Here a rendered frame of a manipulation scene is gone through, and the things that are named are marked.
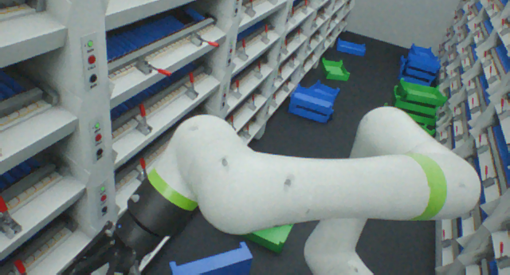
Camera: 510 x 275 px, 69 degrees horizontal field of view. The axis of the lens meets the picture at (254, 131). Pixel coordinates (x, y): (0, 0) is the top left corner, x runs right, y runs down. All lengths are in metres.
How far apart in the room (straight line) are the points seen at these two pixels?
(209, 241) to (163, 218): 1.20
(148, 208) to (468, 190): 0.53
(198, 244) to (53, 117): 1.06
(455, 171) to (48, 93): 0.79
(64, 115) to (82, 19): 0.20
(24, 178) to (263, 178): 0.63
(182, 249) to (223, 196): 1.30
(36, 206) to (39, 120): 0.20
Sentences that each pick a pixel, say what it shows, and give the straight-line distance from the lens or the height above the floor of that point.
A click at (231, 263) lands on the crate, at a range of 1.46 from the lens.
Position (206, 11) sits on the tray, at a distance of 1.40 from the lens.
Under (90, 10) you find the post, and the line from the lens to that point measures 0.81.
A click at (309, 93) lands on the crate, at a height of 0.10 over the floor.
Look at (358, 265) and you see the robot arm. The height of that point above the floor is 0.62.
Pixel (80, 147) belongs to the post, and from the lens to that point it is 0.92.
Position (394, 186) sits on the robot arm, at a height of 1.03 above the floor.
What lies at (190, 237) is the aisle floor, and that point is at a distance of 1.77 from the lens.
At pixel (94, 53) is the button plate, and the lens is 0.84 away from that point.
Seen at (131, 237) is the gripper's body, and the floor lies 0.91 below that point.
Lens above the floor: 1.37
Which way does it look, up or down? 34 degrees down
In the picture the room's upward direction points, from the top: 11 degrees clockwise
